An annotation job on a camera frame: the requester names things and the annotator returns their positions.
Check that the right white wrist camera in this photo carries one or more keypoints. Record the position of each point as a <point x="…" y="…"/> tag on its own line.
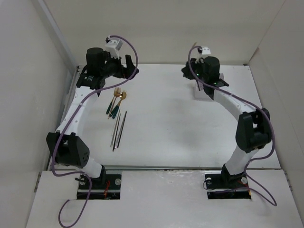
<point x="203" y="52"/>

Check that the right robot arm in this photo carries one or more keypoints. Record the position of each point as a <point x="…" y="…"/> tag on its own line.
<point x="253" y="130"/>

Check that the black chopstick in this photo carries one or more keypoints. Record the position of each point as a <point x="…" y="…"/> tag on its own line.
<point x="116" y="132"/>
<point x="121" y="130"/>

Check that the aluminium rail frame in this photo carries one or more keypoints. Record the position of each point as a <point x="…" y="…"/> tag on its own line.
<point x="69" y="91"/>

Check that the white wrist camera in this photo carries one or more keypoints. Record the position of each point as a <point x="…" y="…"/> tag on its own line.
<point x="203" y="52"/>
<point x="113" y="46"/>

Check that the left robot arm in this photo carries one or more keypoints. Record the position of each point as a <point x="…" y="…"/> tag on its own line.
<point x="65" y="144"/>

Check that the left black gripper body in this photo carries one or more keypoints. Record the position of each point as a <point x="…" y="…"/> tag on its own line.
<point x="113" y="67"/>

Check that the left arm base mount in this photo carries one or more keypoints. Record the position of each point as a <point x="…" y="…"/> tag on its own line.
<point x="105" y="187"/>

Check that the silver chopstick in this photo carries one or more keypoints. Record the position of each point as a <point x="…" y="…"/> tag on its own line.
<point x="116" y="120"/>
<point x="113" y="136"/>

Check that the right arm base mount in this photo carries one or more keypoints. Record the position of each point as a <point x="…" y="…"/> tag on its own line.
<point x="218" y="187"/>

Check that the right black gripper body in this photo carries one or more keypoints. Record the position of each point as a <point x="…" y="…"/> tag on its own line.
<point x="196" y="68"/>

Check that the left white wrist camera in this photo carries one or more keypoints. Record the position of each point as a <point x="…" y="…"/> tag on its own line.
<point x="113" y="46"/>

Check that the white divided utensil container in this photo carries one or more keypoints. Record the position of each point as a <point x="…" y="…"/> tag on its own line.
<point x="199" y="92"/>

